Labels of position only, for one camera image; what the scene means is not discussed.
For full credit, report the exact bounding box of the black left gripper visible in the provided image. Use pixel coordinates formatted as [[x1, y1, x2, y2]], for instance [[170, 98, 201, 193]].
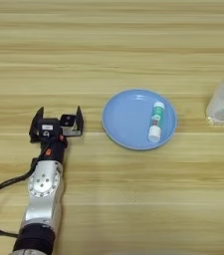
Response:
[[29, 106, 85, 164]]

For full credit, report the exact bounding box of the small black white cube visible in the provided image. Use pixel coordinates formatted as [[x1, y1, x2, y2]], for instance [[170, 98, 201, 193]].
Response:
[[59, 114, 77, 128]]

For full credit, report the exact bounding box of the blue round plate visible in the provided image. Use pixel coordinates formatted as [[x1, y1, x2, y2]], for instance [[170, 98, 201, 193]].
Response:
[[102, 88, 178, 151]]

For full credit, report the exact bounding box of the white green glue stick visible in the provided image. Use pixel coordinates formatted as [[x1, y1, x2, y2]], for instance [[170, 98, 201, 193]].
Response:
[[147, 101, 166, 143]]

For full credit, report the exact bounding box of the black labelled box, left gripper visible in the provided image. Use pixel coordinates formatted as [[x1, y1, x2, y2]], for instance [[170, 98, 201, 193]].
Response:
[[37, 118, 62, 137]]

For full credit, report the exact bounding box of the clear bottle red cap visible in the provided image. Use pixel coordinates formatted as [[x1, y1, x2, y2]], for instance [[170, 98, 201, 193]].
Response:
[[205, 64, 224, 127]]

